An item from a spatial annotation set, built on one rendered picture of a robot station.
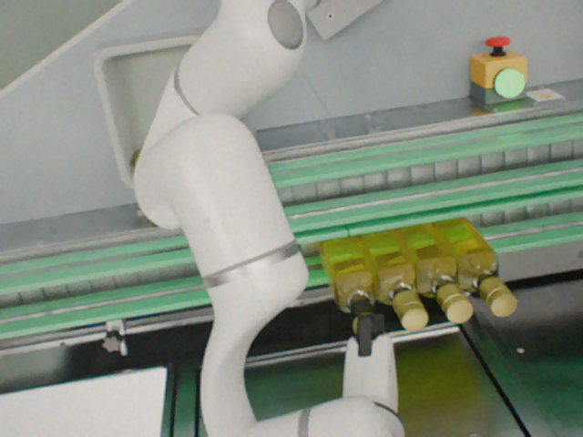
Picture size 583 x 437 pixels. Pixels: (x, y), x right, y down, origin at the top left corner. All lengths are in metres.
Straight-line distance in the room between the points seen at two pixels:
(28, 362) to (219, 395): 0.72
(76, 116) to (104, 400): 0.46
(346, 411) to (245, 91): 0.28
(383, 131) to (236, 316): 0.59
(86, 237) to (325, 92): 0.46
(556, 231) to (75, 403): 0.78
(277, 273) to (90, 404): 0.57
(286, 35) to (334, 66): 0.58
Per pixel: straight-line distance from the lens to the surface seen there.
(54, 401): 1.08
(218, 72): 0.59
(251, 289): 0.52
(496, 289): 0.89
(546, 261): 1.24
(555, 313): 1.18
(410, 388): 0.96
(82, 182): 1.20
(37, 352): 1.28
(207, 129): 0.53
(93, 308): 1.09
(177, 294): 1.06
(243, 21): 0.56
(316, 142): 1.04
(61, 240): 1.12
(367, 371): 0.71
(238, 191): 0.52
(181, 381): 1.03
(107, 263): 1.04
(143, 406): 1.01
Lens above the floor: 1.85
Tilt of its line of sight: 66 degrees down
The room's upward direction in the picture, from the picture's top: 165 degrees clockwise
